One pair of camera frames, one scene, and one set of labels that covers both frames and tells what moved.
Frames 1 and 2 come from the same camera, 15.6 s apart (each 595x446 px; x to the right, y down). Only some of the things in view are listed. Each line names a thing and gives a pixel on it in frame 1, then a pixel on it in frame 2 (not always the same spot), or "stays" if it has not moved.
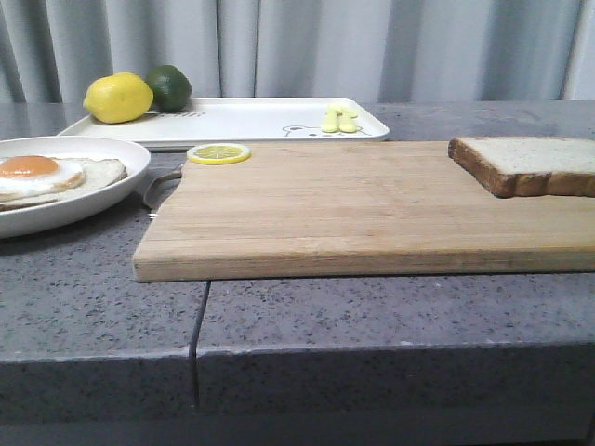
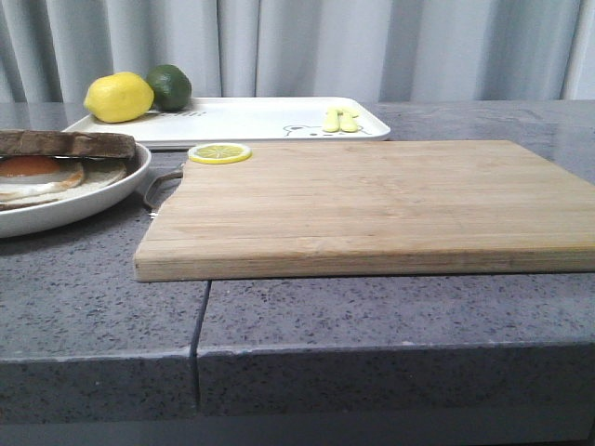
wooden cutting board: [313, 209] stays
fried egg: [33, 175] stays
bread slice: [511, 167] to [72, 144]
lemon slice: [218, 153] stays
